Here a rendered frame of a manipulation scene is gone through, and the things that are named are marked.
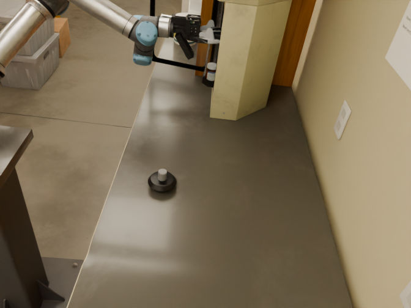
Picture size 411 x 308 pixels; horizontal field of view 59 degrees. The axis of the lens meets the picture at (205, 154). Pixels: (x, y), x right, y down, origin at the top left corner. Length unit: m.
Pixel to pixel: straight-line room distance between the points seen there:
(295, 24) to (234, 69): 0.46
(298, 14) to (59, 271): 1.74
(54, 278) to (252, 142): 1.27
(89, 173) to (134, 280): 1.75
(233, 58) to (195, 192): 0.53
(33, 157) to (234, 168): 1.87
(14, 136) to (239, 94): 0.85
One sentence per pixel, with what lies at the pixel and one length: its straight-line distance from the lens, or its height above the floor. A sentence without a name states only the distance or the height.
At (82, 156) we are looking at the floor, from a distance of 2.82.
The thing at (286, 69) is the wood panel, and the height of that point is 1.03.
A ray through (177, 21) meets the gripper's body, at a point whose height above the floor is 1.28.
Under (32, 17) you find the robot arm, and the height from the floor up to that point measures 1.27.
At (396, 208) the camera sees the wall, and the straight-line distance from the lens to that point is 0.96.
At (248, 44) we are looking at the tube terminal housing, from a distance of 1.40.
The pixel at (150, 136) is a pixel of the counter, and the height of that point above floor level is 0.94.
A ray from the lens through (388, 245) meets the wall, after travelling 0.98.
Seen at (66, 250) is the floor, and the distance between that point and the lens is 2.26.
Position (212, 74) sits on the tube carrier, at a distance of 1.56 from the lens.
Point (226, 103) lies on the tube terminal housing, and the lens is 1.51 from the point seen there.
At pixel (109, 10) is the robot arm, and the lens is 1.39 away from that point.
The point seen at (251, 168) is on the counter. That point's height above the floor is 0.94.
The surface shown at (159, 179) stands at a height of 0.98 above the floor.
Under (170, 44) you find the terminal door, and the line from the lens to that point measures 1.79.
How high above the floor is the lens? 1.78
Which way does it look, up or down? 39 degrees down
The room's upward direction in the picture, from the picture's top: 8 degrees clockwise
